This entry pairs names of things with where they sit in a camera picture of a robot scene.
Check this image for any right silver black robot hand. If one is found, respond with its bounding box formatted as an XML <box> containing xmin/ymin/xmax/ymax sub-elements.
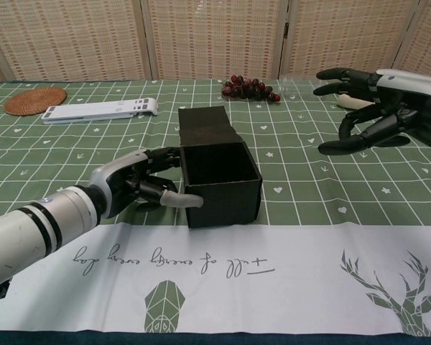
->
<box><xmin>312</xmin><ymin>67</ymin><xmax>431</xmax><ymax>156</ymax></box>

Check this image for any white folding laptop stand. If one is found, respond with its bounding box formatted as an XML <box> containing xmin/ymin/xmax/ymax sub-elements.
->
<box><xmin>42</xmin><ymin>97</ymin><xmax>159</xmax><ymax>126</ymax></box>

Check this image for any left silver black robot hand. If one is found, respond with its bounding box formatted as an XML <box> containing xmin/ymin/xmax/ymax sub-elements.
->
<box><xmin>87</xmin><ymin>146</ymin><xmax>205</xmax><ymax>219</ymax></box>

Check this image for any mayonnaise squeeze bottle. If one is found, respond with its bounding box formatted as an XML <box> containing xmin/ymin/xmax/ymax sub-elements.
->
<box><xmin>336</xmin><ymin>93</ymin><xmax>376</xmax><ymax>111</ymax></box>

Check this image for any black foldable cardboard box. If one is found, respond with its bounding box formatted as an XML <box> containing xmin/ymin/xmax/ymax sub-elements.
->
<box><xmin>177</xmin><ymin>106</ymin><xmax>263</xmax><ymax>230</ymax></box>

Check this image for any round woven rattan coaster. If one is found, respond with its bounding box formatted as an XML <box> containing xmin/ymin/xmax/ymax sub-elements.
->
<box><xmin>4</xmin><ymin>88</ymin><xmax>68</xmax><ymax>116</ymax></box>

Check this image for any clear plastic cup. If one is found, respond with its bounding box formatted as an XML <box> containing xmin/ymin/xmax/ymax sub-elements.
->
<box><xmin>277</xmin><ymin>73</ymin><xmax>328</xmax><ymax>100</ymax></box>

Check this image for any green checked deer tablecloth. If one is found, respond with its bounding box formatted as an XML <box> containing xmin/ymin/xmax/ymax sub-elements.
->
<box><xmin>0</xmin><ymin>77</ymin><xmax>431</xmax><ymax>345</ymax></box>

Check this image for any bunch of dark red grapes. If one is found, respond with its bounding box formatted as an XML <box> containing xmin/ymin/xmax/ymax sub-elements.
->
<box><xmin>221</xmin><ymin>74</ymin><xmax>282</xmax><ymax>104</ymax></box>

